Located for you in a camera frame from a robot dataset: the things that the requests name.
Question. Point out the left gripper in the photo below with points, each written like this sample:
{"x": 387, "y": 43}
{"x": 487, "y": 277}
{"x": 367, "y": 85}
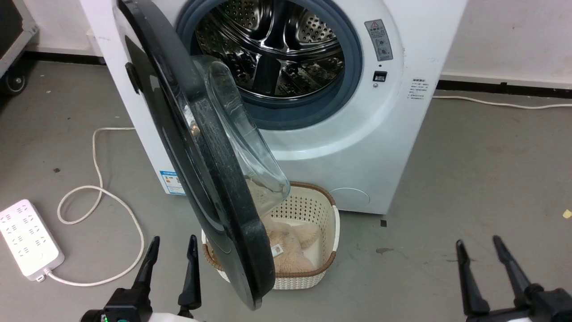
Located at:
{"x": 129, "y": 311}

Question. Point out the black round washing machine door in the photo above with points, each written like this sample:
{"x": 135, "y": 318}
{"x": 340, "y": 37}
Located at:
{"x": 214, "y": 179}

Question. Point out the black wheeled cart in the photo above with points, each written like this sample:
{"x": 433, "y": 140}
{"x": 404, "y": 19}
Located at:
{"x": 13, "y": 40}

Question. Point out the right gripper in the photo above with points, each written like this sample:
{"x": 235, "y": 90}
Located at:
{"x": 536, "y": 306}

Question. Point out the white woven laundry basket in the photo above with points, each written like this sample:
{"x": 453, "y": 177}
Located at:
{"x": 322, "y": 223}

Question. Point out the white front-load washing machine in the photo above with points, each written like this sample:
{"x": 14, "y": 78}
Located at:
{"x": 371, "y": 134}

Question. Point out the white power strip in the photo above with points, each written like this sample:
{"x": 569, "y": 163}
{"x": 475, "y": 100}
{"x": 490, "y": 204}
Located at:
{"x": 27, "y": 239}

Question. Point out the beige plush toy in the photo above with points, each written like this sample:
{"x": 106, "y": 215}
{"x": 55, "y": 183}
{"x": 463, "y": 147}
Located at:
{"x": 290, "y": 250}

